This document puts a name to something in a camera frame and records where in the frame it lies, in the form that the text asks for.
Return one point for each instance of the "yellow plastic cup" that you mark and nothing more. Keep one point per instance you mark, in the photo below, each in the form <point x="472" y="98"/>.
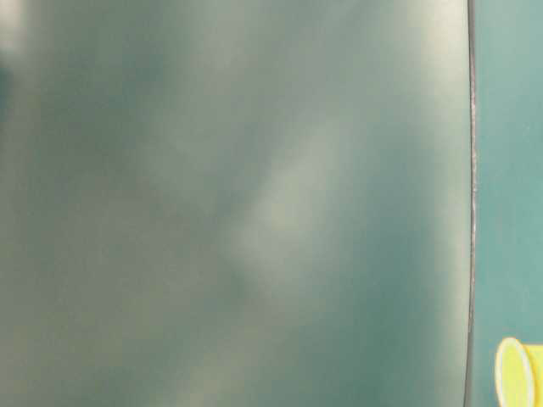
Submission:
<point x="518" y="374"/>

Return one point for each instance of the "blurred grey-green foreground panel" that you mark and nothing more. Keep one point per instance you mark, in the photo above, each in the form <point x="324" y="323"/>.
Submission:
<point x="234" y="203"/>

